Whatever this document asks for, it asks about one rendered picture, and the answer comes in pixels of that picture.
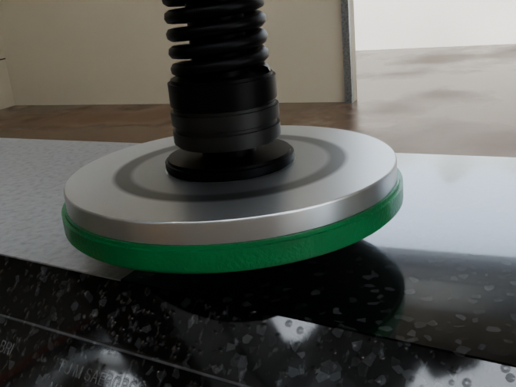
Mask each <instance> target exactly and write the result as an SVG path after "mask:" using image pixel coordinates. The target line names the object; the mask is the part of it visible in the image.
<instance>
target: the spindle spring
mask: <svg viewBox="0 0 516 387"><path fill-rule="evenodd" d="M198 1H203V0H162V3H163V4H164V5H166V6H167V7H185V4H184V3H189V2H198ZM264 2H265V0H229V1H224V2H215V3H210V4H205V5H195V6H190V7H185V8H175V9H171V10H168V11H167V12H166V13H164V20H165V22H166V23H167V24H172V25H175V24H187V22H195V21H200V20H206V19H212V18H221V17H225V16H230V15H238V14H242V13H243V14H244V17H242V18H235V19H230V20H226V21H217V22H212V23H207V24H202V25H191V26H185V27H179V28H171V29H168V30H167V33H166V36H167V40H169V41H172V42H178V41H192V40H198V39H205V38H214V37H220V36H224V35H232V34H236V33H241V32H244V31H245V32H246V35H244V36H240V37H236V38H229V39H224V40H219V41H210V42H204V43H199V44H192V45H190V44H183V45H173V46H172V47H171V48H169V51H168V54H169V56H170V57H171V58H172V59H192V58H205V57H211V56H217V55H225V54H230V53H234V52H238V51H244V50H247V53H246V54H243V55H237V56H233V57H229V58H221V59H217V60H211V61H199V62H191V60H189V61H180V62H177V63H174V64H172V66H171V68H170V70H171V73H172V74H173V75H175V76H176V77H182V78H185V77H197V76H205V75H212V74H222V73H227V72H231V71H238V70H241V69H245V68H249V69H256V70H257V71H256V73H257V72H268V71H271V69H270V67H269V65H268V63H266V62H265V60H266V59H267V58H268V57H269V49H268V48H267V47H266V46H264V45H262V44H263V43H265V42H266V40H267V37H268V34H267V32H266V30H265V29H263V28H260V27H261V26H263V24H264V23H265V22H266V15H265V14H264V13H263V12H262V11H260V10H257V9H258V8H261V7H262V6H264Z"/></svg>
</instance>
